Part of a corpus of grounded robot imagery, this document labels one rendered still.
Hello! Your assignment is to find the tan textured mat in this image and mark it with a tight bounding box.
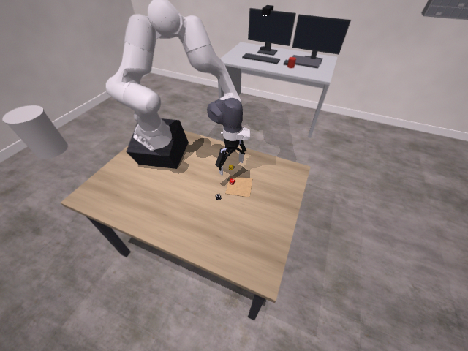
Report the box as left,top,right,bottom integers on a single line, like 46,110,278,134
225,175,253,197

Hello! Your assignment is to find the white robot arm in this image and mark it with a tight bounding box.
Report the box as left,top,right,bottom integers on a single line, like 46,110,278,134
106,0,251,151

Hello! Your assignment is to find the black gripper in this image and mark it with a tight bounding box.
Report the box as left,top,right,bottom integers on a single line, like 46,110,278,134
215,139,246,176

